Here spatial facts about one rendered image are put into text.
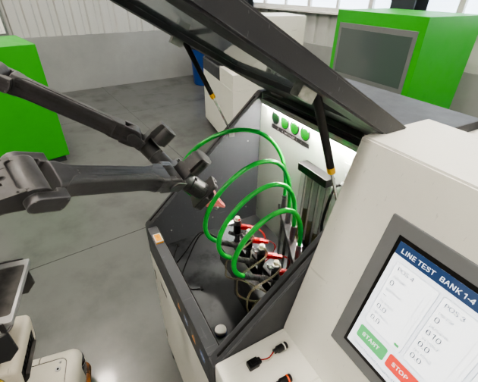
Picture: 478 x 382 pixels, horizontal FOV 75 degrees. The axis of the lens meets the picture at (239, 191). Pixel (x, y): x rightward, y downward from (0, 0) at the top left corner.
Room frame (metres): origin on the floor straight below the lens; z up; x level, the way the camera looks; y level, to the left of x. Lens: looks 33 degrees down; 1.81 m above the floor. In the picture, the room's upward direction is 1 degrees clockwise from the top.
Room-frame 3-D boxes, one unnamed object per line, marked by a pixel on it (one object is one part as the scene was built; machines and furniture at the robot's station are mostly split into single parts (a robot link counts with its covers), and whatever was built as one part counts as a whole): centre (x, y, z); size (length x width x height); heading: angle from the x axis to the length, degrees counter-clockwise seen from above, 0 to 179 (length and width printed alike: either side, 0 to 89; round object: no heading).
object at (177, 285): (0.75, 0.21, 0.87); 0.62 x 0.04 x 0.16; 29
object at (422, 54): (3.55, -1.62, 0.81); 1.05 x 0.81 x 1.62; 29
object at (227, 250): (0.76, -0.05, 0.91); 0.34 x 0.10 x 0.15; 29
